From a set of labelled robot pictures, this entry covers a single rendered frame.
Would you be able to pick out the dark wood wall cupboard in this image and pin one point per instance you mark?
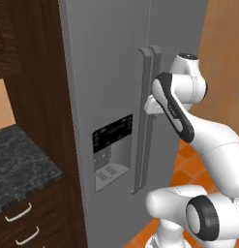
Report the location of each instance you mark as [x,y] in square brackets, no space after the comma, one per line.
[6,35]

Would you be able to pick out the dark wood drawer front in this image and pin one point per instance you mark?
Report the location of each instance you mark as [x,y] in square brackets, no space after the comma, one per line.
[43,201]
[56,231]

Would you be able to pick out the grey fridge door with dispenser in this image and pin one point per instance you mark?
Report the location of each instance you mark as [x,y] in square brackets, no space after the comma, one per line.
[104,80]

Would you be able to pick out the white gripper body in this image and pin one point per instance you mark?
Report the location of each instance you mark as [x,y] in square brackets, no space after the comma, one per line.
[152,106]

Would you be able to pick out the plain grey fridge door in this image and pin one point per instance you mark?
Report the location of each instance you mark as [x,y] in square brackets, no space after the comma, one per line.
[175,29]

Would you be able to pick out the dark wood tall cabinet panel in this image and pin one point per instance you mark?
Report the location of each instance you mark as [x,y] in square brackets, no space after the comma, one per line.
[43,80]

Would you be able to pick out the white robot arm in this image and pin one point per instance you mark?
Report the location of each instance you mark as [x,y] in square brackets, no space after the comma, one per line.
[217,155]

